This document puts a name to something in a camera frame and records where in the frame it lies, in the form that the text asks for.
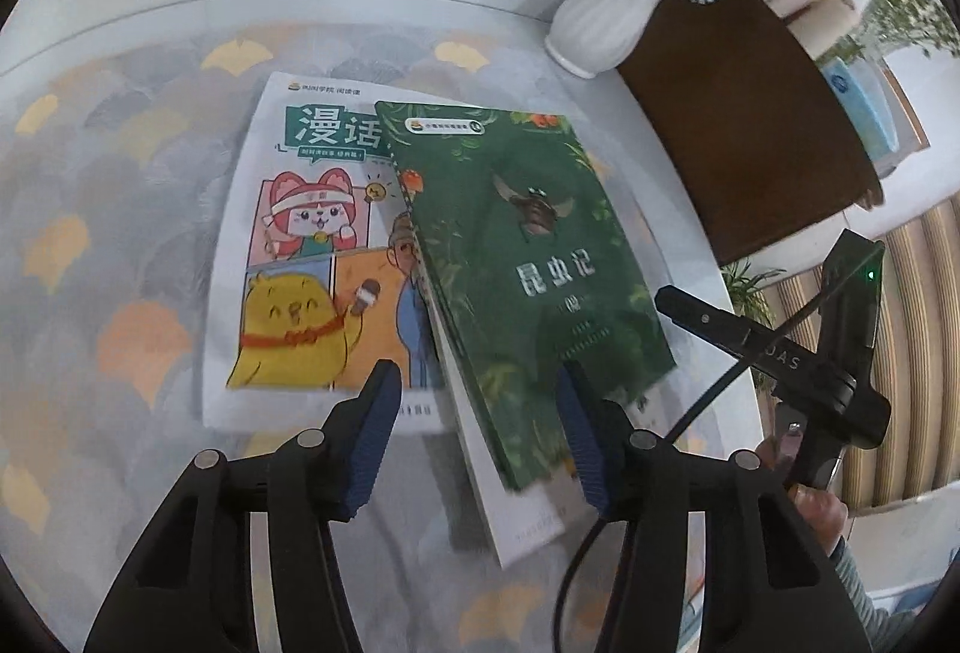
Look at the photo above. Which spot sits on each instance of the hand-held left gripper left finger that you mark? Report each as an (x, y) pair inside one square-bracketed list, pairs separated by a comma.
[(371, 435)]

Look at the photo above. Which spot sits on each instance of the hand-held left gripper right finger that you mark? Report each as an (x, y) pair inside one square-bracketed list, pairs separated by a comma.
[(581, 443)]

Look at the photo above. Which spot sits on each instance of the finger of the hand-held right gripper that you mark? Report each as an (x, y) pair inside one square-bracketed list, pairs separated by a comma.
[(697, 315)]

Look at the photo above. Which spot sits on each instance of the dark green beetle cover book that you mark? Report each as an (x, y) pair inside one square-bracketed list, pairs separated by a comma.
[(517, 263)]

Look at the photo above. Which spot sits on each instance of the person's right forearm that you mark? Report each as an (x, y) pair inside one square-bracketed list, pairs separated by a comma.
[(870, 600)]

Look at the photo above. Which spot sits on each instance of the person's right hand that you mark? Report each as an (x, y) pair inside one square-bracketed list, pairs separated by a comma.
[(821, 514)]

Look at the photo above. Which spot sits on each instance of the small green plant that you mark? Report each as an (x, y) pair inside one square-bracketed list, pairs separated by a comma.
[(750, 293)]

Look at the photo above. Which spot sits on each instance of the striped beige bedding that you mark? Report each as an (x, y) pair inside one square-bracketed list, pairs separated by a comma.
[(922, 323)]

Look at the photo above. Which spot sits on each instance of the white book with yellow print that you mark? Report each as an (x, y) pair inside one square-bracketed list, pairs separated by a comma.
[(510, 518)]

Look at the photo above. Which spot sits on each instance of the blue tissue pack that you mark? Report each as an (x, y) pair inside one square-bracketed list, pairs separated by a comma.
[(862, 98)]

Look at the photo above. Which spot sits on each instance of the brown wooden cabinet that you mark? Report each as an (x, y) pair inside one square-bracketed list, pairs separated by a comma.
[(735, 120)]

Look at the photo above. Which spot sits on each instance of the cartoon chick cover book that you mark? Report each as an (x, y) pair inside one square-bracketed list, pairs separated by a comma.
[(300, 233)]

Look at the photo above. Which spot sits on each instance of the white ribbed vase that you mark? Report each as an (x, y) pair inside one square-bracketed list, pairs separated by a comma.
[(600, 15)]

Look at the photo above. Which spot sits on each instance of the grey leaf-patterned tablecloth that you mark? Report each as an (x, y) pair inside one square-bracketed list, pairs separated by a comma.
[(112, 210)]

